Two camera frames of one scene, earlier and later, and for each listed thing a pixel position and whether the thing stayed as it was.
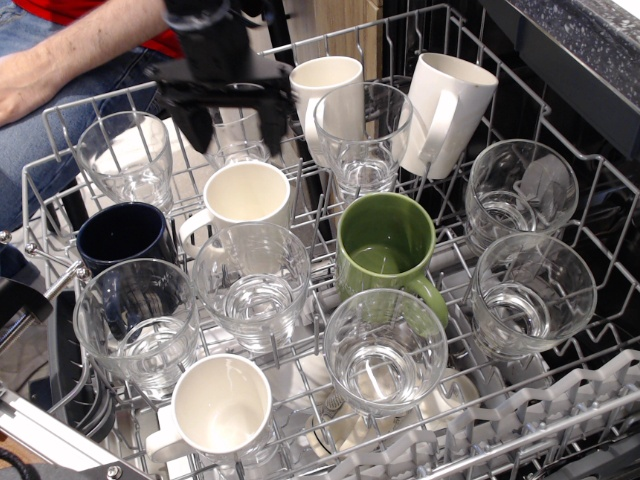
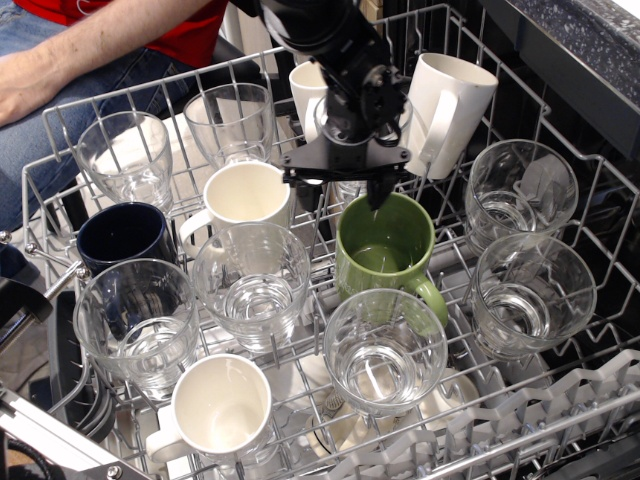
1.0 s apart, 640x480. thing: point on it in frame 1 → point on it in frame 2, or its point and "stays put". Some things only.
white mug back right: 450,103 stays put
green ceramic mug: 384,242 stays put
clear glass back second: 236,135 stays put
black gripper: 194,83 → 345,157
